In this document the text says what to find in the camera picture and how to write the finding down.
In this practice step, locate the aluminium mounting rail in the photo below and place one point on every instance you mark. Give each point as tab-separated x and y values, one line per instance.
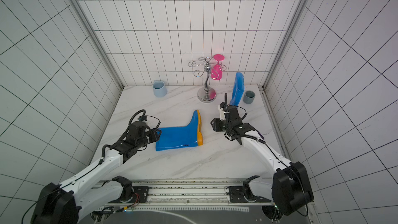
182	195

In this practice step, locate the pink wine glass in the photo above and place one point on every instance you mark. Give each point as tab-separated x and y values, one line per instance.
216	72

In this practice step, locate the light blue mug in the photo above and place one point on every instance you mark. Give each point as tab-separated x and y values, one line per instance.
159	88

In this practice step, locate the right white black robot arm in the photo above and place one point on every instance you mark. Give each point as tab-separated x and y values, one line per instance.
289	188

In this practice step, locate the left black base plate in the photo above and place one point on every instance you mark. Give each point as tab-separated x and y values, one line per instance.
139	194

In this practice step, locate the chrome glass holder stand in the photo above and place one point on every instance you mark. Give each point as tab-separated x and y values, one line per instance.
206	94

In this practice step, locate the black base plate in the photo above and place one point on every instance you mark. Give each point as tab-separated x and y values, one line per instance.
139	194
237	194

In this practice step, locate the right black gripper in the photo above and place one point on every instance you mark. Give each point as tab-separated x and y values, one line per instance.
226	109

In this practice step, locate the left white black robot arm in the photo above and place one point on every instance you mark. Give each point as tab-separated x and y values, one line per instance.
75	198

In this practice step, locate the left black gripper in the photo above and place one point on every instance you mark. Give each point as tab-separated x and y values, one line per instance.
155	136

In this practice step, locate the grey-teal cup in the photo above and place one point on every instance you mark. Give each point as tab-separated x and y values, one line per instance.
249	97

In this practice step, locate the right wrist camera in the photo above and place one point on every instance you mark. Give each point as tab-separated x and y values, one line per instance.
221	109

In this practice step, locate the blue rubber boot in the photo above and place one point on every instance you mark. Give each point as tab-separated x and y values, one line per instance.
181	137
238	89

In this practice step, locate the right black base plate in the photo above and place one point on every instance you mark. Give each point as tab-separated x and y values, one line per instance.
237	194

